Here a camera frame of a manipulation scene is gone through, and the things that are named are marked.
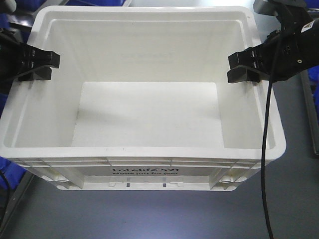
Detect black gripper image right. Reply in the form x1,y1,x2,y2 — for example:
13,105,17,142
227,19,319,83

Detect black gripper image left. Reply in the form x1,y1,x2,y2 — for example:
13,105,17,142
0,28,60,83

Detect white plastic tote bin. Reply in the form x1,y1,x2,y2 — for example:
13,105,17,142
0,4,287,192

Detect black cable image right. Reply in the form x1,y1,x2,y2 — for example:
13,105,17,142
260,32,282,239

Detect grey camera mount image right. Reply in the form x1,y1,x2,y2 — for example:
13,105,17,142
253,0,307,16

